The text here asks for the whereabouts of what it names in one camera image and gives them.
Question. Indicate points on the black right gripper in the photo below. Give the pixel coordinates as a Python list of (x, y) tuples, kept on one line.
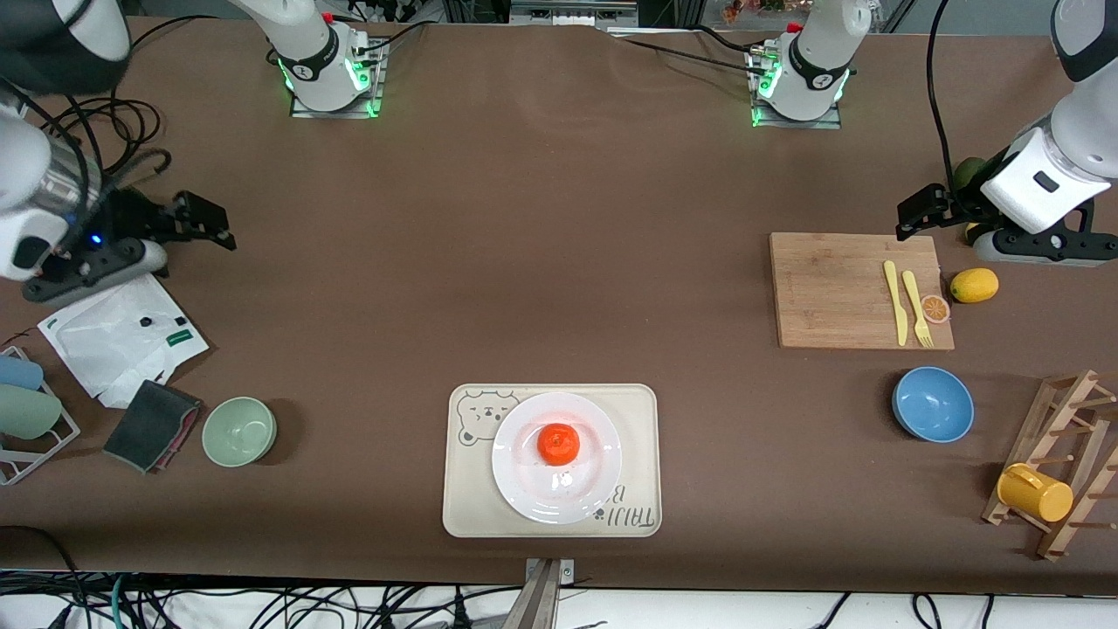
[(131, 218)]

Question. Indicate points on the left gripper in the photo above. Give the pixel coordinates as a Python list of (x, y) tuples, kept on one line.
[(959, 204)]

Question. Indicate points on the orange fruit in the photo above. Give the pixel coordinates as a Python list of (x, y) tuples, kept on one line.
[(558, 444)]

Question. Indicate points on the white round plate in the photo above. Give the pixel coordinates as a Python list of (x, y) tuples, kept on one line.
[(559, 494)]

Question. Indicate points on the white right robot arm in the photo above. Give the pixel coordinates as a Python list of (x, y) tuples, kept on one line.
[(35, 166)]

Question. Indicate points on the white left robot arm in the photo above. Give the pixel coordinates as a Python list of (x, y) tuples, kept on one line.
[(817, 52)]

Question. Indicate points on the dark green lime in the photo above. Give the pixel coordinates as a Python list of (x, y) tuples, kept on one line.
[(968, 172)]

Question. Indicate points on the yellow plastic fork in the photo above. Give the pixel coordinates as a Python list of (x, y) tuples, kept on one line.
[(914, 301)]

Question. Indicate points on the orange slice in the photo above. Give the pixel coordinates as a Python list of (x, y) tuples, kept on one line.
[(935, 309)]

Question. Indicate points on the yellow plastic knife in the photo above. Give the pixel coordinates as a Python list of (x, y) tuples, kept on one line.
[(897, 306)]

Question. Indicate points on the wooden cutting board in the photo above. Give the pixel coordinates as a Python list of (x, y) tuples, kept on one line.
[(830, 297)]

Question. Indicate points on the white plastic bag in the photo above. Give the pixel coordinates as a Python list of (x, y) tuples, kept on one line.
[(105, 336)]

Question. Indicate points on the blue bowl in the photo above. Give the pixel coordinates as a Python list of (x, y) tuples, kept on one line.
[(933, 404)]

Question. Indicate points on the dark grey cloth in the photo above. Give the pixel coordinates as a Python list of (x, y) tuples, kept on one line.
[(148, 426)]

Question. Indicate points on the pale green bowl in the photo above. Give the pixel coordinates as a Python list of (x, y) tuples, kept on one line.
[(238, 432)]

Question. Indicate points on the light blue cup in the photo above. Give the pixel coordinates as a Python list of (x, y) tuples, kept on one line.
[(19, 373)]

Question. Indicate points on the pale green cup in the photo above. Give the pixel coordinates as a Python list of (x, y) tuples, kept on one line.
[(26, 412)]

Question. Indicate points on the yellow cup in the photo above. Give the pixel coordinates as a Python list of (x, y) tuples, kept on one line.
[(1035, 494)]

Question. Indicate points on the wooden cup rack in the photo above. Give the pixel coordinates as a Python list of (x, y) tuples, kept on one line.
[(1096, 489)]

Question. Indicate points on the cream bear print tray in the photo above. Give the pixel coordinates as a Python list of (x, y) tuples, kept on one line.
[(467, 498)]

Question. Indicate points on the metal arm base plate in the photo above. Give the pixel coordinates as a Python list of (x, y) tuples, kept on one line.
[(332, 113), (799, 123)]

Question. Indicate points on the aluminium frame profile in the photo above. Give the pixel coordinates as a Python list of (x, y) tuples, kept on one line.
[(568, 10)]

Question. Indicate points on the metal table edge bracket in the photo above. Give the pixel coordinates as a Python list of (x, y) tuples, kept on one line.
[(541, 603)]

